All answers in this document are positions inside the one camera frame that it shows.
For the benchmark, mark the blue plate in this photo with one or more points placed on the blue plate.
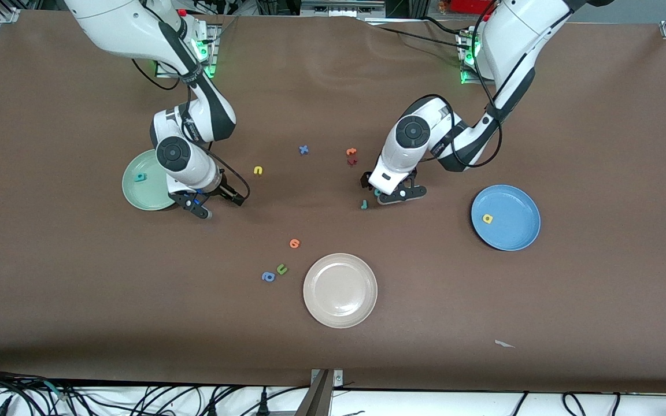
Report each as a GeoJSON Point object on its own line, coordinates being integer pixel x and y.
{"type": "Point", "coordinates": [512, 231]}

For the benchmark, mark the silver table bracket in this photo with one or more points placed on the silver table bracket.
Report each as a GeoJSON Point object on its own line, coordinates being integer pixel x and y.
{"type": "Point", "coordinates": [337, 378]}

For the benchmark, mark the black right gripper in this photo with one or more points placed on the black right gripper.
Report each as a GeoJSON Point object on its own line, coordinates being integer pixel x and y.
{"type": "Point", "coordinates": [226, 192]}

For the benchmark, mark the grey device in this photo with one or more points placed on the grey device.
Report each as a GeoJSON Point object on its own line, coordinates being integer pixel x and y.
{"type": "Point", "coordinates": [339, 8]}

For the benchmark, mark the green plate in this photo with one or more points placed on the green plate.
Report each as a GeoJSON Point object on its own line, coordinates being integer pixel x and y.
{"type": "Point", "coordinates": [142, 196]}

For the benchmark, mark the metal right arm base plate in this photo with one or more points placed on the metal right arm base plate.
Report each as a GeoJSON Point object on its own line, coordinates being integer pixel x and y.
{"type": "Point", "coordinates": [213, 46]}

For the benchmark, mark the red box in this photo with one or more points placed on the red box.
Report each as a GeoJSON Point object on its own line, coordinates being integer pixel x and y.
{"type": "Point", "coordinates": [466, 6]}

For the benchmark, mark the beige plate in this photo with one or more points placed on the beige plate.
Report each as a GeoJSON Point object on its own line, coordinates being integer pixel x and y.
{"type": "Point", "coordinates": [340, 290]}

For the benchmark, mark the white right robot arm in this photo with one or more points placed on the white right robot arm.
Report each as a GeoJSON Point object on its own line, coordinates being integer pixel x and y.
{"type": "Point", "coordinates": [174, 153]}

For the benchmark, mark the aluminium table frame corner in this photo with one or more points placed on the aluminium table frame corner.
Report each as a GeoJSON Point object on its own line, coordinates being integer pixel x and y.
{"type": "Point", "coordinates": [9, 15]}

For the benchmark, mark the white paper scrap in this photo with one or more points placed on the white paper scrap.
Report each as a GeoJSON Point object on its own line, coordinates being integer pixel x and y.
{"type": "Point", "coordinates": [504, 344]}

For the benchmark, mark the green foam letter u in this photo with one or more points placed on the green foam letter u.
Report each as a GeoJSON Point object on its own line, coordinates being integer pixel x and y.
{"type": "Point", "coordinates": [279, 271]}

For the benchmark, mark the grey aluminium beam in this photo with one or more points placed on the grey aluminium beam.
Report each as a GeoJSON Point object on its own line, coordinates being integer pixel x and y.
{"type": "Point", "coordinates": [317, 401]}

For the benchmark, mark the blue foam letter a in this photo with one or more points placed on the blue foam letter a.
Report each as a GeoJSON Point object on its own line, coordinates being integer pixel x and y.
{"type": "Point", "coordinates": [264, 278]}

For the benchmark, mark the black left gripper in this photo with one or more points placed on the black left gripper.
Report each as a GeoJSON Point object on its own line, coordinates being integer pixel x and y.
{"type": "Point", "coordinates": [364, 181]}

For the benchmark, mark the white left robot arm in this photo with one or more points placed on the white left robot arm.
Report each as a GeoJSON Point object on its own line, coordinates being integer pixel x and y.
{"type": "Point", "coordinates": [414, 133]}

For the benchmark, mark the black plug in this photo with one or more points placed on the black plug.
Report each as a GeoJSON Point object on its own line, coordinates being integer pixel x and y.
{"type": "Point", "coordinates": [262, 404]}
{"type": "Point", "coordinates": [211, 407]}

